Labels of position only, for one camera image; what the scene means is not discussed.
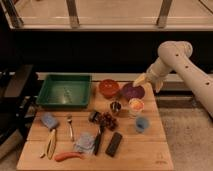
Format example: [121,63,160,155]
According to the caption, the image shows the clear cup with orange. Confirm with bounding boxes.
[128,98,144,117]

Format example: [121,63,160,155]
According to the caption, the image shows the orange carrot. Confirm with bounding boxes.
[54,152,84,162]

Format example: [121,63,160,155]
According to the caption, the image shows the black rectangular block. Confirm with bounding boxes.
[105,132,123,157]

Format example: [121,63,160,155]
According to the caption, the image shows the small metal cup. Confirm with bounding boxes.
[110,101,121,114]

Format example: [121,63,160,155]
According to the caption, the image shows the blue cup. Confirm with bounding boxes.
[135,117,149,133]

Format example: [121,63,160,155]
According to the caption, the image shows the wooden cutting board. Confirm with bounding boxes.
[17,82,174,171]

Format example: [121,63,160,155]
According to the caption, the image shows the silver fork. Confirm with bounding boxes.
[67,115,75,142]

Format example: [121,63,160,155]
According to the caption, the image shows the red bowl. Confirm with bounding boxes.
[99,79,120,98]

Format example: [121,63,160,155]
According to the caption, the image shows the yellow peeler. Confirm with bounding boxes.
[40,129,56,160]

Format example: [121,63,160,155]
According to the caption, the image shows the black chair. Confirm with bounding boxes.
[0,65,38,146]

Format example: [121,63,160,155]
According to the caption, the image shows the dark red grapes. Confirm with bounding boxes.
[102,112,118,131]

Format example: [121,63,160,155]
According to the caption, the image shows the black handled dish brush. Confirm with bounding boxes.
[89,110,105,155]

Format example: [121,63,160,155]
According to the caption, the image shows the green plastic tray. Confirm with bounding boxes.
[36,74,92,108]

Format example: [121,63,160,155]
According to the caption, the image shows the light blue cloth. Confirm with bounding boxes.
[73,132,95,154]

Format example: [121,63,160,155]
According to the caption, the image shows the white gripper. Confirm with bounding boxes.
[133,64,168,93]

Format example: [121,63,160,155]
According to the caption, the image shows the blue sponge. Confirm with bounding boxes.
[41,113,59,130]

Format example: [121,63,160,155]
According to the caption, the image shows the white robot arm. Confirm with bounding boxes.
[133,41,213,118]

